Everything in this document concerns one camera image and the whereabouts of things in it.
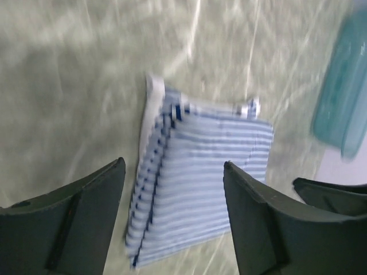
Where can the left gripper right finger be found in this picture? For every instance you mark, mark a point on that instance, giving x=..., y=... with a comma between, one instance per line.
x=275, y=234

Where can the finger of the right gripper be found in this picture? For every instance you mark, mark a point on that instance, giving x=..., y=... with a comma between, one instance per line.
x=336, y=198

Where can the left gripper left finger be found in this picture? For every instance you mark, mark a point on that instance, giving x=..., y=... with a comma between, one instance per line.
x=66, y=231

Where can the blue white striped tank top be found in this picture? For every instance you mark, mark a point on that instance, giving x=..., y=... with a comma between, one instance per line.
x=178, y=199

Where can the teal plastic laundry basket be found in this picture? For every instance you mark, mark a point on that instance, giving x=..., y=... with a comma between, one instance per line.
x=340, y=115

